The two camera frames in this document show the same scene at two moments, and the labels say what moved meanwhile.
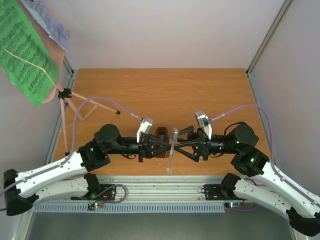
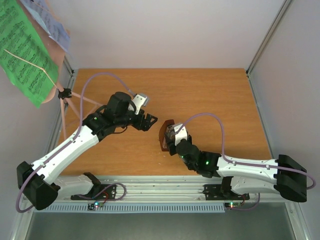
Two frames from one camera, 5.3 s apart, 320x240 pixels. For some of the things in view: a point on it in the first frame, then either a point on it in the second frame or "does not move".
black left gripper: x=146 y=147 to x=147 y=125
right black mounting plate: x=213 y=192 does not move
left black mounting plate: x=108 y=192 does not move
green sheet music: x=18 y=35 does not move
